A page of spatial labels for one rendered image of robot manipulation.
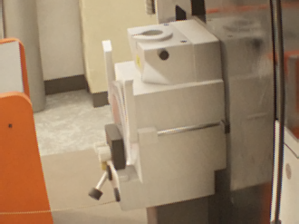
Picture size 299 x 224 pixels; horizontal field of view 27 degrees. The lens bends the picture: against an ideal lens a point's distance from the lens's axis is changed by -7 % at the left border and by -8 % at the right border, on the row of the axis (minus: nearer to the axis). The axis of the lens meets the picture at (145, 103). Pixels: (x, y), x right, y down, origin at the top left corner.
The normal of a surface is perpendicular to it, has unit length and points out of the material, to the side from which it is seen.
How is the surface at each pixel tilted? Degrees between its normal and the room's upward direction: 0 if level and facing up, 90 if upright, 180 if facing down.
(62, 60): 90
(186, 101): 90
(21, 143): 90
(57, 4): 90
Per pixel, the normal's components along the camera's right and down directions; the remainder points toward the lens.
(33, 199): 0.22, 0.35
